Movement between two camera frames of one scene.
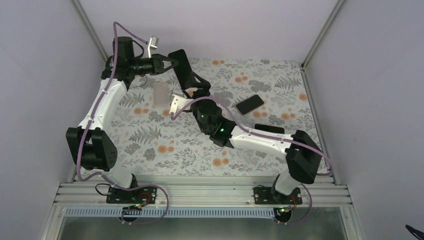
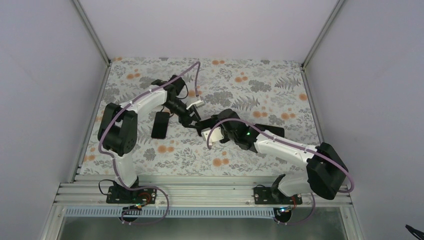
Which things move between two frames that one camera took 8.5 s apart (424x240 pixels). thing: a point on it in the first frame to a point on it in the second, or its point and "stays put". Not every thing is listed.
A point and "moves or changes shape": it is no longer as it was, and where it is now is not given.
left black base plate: [146, 194] stays put
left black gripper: [157, 65] to [185, 121]
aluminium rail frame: [78, 194] stays put
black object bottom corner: [412, 230] stays put
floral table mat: [150, 140] stays put
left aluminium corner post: [88, 26] stays put
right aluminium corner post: [339, 3] stays put
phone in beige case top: [271, 128] stays put
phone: [249, 104] moves or changes shape
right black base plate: [269, 195] stays put
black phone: [183, 70] to [160, 125]
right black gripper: [204, 85] to [214, 116]
